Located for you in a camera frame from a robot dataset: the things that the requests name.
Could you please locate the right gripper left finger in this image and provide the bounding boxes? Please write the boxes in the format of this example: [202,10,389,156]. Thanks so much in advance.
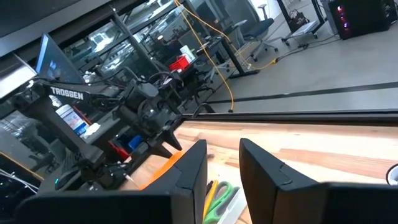
[14,139,208,224]

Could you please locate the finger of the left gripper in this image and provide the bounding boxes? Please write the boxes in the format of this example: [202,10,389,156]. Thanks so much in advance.
[148,142,174,159]
[164,127,183,152]

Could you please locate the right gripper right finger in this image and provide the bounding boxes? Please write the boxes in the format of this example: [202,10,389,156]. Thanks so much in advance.
[238,138,398,224]

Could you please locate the orange translucent box lid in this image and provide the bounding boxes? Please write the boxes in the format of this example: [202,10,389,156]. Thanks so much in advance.
[139,149,187,191]

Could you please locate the opaque yellow marker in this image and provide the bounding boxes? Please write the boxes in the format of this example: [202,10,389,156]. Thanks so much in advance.
[202,179,220,222]

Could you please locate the green scissors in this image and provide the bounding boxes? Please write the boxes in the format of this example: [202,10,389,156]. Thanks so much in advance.
[203,180,241,224]

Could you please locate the clear plastic supply box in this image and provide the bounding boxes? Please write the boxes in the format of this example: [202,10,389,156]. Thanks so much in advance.
[201,179,249,224]

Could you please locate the cart with white box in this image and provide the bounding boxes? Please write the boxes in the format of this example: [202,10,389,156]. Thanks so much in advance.
[281,8,321,47]

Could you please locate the blue plastic item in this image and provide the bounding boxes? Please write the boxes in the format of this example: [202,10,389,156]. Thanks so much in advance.
[127,134,143,151]

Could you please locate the red plastic item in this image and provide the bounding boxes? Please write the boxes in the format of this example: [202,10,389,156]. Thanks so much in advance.
[108,140,131,162]

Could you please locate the white crumpled tissue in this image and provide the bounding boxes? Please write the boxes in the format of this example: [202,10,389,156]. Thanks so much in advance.
[81,123,101,139]

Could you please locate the red plastic bin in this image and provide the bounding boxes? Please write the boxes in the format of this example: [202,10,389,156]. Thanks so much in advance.
[169,55,190,72]

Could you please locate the white plastic bottle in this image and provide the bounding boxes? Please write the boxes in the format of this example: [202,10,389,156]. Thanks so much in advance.
[179,45,196,62]

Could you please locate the white wipes canister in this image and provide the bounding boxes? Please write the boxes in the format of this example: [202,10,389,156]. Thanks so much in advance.
[49,95,91,138]

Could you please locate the dark display screen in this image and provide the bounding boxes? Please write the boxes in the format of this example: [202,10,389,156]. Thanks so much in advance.
[35,32,85,84]

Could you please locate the black floor tape strip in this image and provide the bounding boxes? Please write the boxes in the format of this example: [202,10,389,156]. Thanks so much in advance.
[206,81,398,104]

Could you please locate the grey office chair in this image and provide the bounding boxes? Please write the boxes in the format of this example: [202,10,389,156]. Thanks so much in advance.
[231,2,280,62]

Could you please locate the black computer tower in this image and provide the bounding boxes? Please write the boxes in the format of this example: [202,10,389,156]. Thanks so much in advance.
[328,0,398,40]

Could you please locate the yellow extension cord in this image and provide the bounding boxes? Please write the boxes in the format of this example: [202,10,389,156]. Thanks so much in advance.
[174,0,277,113]

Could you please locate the black metal table frame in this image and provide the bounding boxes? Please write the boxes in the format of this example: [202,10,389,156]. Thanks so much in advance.
[182,108,398,127]

